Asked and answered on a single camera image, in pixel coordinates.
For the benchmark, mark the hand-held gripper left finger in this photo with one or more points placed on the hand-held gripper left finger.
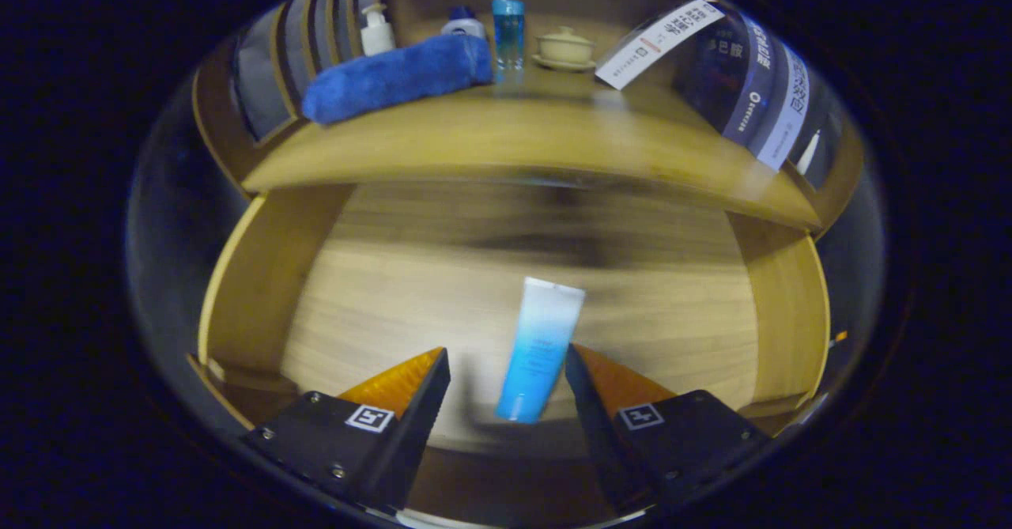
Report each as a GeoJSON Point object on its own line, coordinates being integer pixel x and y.
{"type": "Point", "coordinates": [411, 434]}

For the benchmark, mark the white bottle with blue cap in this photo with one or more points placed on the white bottle with blue cap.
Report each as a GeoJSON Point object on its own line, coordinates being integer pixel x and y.
{"type": "Point", "coordinates": [462, 27]}

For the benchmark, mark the wooden countertop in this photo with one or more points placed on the wooden countertop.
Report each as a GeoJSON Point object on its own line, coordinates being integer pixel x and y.
{"type": "Point", "coordinates": [514, 130]}

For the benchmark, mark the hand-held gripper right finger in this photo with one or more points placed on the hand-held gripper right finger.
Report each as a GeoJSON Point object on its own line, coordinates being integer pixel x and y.
{"type": "Point", "coordinates": [601, 434]}

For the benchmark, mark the lavender book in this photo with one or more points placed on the lavender book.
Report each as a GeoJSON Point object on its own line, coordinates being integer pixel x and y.
{"type": "Point", "coordinates": [791, 106]}

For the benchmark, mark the clear blue bottle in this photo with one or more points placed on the clear blue bottle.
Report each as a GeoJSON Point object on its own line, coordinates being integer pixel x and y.
{"type": "Point", "coordinates": [507, 35]}

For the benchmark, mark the rolled blue towel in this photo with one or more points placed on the rolled blue towel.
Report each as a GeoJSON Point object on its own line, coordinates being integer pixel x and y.
{"type": "Point", "coordinates": [395, 77]}

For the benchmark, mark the white book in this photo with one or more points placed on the white book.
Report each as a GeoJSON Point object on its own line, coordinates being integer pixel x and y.
{"type": "Point", "coordinates": [656, 43]}

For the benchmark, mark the white pump bottle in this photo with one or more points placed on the white pump bottle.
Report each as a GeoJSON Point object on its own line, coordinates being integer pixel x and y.
{"type": "Point", "coordinates": [377, 39]}

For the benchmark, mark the dark blue book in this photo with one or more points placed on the dark blue book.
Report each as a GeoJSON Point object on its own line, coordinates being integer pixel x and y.
{"type": "Point", "coordinates": [751, 94]}

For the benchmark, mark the blue and white tube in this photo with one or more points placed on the blue and white tube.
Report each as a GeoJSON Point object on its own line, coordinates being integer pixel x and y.
{"type": "Point", "coordinates": [538, 347]}

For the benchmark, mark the beige lidded teacup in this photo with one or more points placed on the beige lidded teacup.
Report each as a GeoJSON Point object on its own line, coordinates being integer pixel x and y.
{"type": "Point", "coordinates": [564, 47]}

